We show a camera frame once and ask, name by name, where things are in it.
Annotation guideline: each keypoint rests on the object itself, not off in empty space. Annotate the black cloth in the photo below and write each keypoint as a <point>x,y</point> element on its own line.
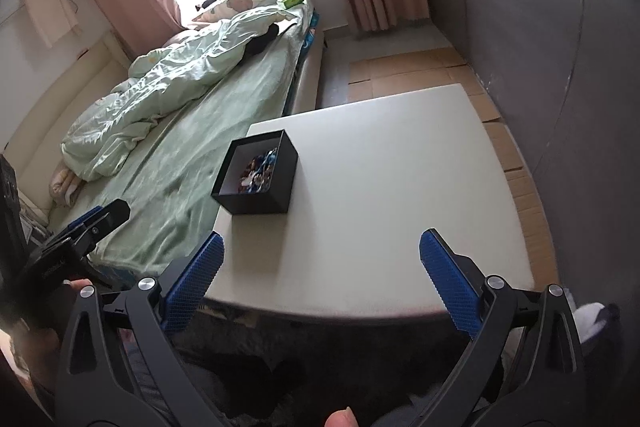
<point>260,42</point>

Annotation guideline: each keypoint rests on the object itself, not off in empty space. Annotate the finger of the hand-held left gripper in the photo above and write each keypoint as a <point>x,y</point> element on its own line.
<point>107,214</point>

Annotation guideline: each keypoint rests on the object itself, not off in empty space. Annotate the white sock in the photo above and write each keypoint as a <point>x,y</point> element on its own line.
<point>590,319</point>

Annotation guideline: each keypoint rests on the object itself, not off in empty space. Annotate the green tissue box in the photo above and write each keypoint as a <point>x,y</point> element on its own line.
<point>292,0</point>

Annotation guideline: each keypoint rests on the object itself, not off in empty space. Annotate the blue packets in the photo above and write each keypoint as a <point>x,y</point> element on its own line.
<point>310,32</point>

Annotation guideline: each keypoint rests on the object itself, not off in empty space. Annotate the person's left hand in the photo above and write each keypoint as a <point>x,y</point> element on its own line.
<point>40,347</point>

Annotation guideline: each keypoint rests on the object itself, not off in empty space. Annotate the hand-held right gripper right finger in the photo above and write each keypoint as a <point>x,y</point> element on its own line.
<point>450,287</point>

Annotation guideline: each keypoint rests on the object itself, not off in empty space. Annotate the bed with green sheet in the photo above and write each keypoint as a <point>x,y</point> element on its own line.
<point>200,127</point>

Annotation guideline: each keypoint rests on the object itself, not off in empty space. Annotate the pink pillow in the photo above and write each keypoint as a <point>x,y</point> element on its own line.
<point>65,182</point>

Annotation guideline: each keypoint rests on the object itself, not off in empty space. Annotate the pale green duvet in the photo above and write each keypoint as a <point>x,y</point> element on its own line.
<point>165,82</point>

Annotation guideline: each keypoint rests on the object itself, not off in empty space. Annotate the black jewelry box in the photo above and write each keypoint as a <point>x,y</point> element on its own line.
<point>255,202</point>

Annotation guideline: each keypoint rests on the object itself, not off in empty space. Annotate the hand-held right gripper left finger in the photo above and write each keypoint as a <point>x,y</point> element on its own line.
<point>197,287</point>

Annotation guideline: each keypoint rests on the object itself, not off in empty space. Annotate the person's right hand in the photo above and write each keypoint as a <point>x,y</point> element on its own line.
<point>341,419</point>

